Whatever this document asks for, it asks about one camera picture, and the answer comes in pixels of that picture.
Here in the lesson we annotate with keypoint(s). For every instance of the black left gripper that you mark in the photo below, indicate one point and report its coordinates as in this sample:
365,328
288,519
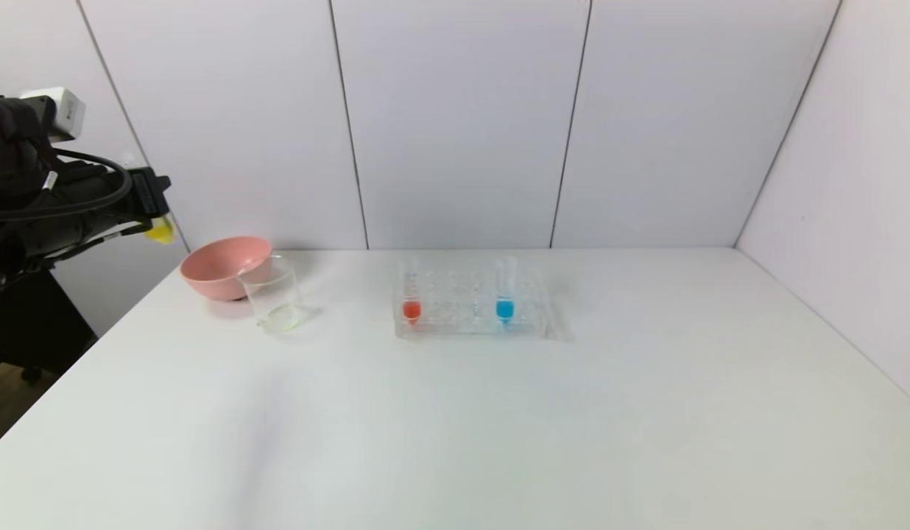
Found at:
147,193

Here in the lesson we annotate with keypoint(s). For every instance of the clear graduated plastic test tube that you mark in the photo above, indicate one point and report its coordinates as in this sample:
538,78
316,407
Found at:
162,232
505,309

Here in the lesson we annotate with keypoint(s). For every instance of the clear glass beaker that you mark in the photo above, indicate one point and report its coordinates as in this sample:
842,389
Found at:
278,298

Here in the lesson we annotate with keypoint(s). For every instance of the red liquid test tube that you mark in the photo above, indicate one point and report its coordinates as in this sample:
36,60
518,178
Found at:
411,311

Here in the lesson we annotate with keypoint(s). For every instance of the clear acrylic test tube rack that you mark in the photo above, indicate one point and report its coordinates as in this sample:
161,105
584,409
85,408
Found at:
459,324

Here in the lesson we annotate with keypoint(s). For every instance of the pink bowl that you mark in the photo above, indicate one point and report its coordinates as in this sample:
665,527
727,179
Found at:
216,269

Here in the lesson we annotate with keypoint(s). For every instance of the black office chair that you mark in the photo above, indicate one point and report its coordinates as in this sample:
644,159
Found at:
35,324

